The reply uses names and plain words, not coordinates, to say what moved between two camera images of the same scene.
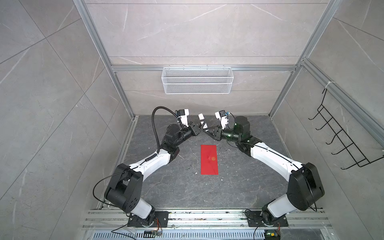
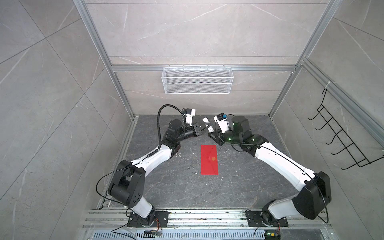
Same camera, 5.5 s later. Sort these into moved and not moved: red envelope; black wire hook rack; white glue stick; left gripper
Moved: white glue stick
Not moved: red envelope; left gripper; black wire hook rack
